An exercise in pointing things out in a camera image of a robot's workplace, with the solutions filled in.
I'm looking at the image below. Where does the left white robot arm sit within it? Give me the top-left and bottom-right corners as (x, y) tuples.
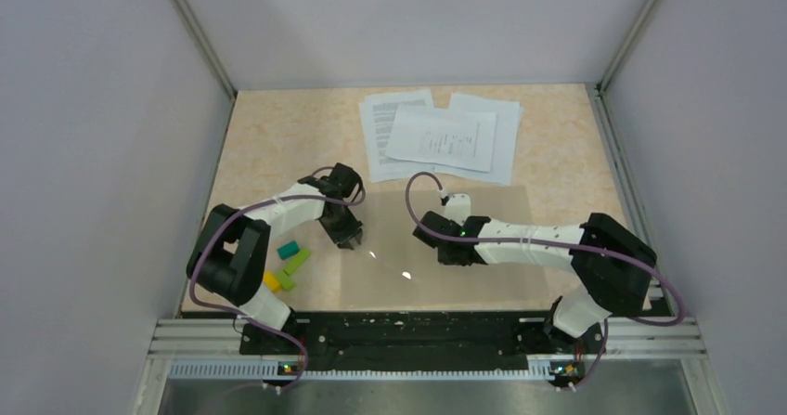
(186, 163), (365, 354)

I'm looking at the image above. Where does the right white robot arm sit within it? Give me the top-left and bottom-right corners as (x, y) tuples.
(413, 212), (657, 352)

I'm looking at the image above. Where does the yellow block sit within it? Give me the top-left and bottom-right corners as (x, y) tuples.
(263, 271), (282, 293)

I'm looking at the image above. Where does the beige file folder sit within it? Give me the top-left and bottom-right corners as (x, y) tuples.
(338, 190), (557, 311)

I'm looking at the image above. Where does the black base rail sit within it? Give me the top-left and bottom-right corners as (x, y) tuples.
(239, 311), (603, 372)

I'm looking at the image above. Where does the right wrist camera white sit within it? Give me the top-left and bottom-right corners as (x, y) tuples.
(441, 193), (471, 226)

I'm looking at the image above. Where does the teal block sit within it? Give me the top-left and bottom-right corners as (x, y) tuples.
(277, 240), (301, 260)

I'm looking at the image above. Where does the long green block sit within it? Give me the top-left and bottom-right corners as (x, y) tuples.
(282, 249), (312, 276)

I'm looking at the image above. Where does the printed text paper sheet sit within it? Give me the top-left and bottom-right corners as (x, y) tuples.
(359, 89), (434, 183)

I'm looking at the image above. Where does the small green block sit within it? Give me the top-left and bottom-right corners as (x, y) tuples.
(274, 270), (296, 292)

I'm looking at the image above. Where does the grey slotted cable duct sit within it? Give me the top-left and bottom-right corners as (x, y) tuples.
(169, 359), (555, 382)

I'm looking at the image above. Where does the form paper sheet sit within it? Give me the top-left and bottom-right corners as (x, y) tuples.
(384, 107), (497, 173)

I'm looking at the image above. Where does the blank white paper sheet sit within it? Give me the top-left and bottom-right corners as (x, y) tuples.
(434, 93), (524, 186)

